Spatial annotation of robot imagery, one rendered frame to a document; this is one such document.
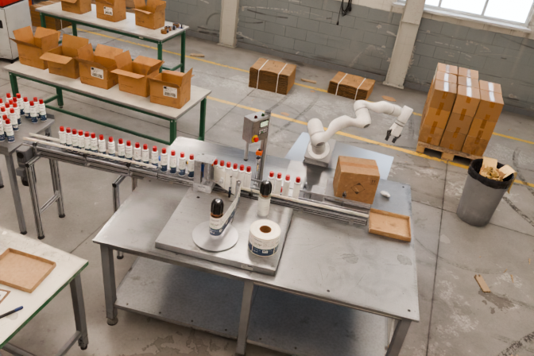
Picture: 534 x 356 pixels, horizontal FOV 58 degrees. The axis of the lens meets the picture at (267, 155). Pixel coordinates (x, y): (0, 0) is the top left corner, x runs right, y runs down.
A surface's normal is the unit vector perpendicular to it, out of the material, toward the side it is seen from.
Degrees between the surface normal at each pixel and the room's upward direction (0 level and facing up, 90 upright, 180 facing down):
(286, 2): 90
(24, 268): 0
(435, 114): 88
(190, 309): 1
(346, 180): 90
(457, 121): 90
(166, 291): 1
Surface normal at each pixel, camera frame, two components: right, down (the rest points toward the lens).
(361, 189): -0.05, 0.51
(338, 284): 0.11, -0.85
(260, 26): -0.36, 0.45
